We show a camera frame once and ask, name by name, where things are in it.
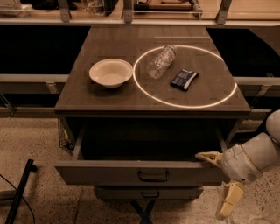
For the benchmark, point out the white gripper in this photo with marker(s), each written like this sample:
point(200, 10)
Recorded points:
point(237, 165)

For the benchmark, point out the grey top drawer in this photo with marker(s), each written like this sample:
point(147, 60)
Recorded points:
point(136, 173)

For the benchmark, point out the grey drawer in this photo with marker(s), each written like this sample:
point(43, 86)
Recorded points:
point(136, 173)
point(148, 192)

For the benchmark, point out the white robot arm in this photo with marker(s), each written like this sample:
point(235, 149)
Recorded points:
point(264, 149)

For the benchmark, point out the grey drawer cabinet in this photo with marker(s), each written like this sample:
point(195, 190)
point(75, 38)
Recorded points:
point(145, 118)

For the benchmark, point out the grey bottom drawer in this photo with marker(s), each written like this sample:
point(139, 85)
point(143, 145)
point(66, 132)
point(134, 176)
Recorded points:
point(148, 192)

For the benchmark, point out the dark blue snack packet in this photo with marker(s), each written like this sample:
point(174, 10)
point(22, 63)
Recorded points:
point(183, 79)

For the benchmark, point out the clear plastic water bottle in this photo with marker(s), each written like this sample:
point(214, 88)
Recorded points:
point(159, 65)

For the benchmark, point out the white paper bowl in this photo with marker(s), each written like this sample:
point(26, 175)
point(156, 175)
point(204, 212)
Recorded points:
point(111, 73)

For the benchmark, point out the black metal stand leg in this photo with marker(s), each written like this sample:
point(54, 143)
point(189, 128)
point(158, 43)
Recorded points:
point(29, 167)

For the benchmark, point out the wire mesh side basket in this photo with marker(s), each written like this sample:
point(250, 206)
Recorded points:
point(64, 141)

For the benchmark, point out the metal shelf rail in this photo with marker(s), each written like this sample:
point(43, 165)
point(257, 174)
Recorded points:
point(32, 83)

